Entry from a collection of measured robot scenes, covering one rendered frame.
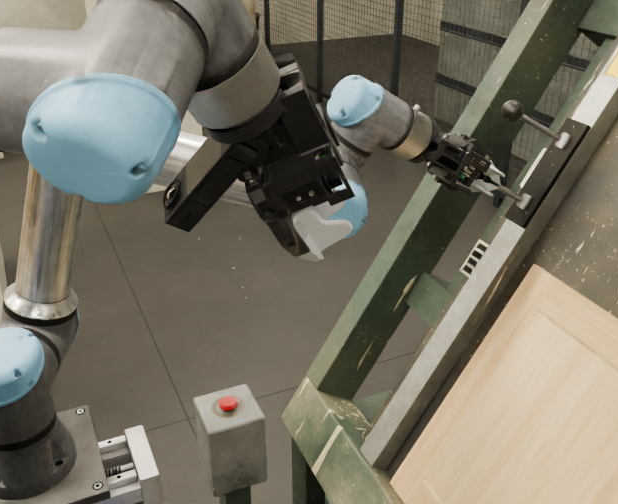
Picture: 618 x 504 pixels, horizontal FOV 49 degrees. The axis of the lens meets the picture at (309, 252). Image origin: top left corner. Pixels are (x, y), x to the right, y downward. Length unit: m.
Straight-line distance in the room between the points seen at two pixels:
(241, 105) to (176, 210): 0.14
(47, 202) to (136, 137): 0.71
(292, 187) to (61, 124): 0.24
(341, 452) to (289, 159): 0.93
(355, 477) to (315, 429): 0.17
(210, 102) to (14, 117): 0.14
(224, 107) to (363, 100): 0.49
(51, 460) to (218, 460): 0.39
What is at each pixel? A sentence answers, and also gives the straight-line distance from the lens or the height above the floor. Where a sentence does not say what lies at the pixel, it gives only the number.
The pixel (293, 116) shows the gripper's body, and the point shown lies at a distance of 0.53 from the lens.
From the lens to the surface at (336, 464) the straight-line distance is 1.42.
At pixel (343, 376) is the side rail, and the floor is 0.92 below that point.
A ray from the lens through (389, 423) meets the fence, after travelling 1.34.
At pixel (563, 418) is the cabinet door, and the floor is 1.16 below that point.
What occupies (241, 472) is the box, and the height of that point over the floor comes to 0.80.
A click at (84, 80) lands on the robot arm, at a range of 0.38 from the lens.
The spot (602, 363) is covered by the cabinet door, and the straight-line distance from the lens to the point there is 1.12.
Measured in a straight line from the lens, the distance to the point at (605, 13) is 1.47.
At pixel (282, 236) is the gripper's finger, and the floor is 1.61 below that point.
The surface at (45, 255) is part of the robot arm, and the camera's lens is 1.12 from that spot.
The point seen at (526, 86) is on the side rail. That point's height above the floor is 1.53.
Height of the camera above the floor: 1.87
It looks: 28 degrees down
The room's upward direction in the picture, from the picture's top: straight up
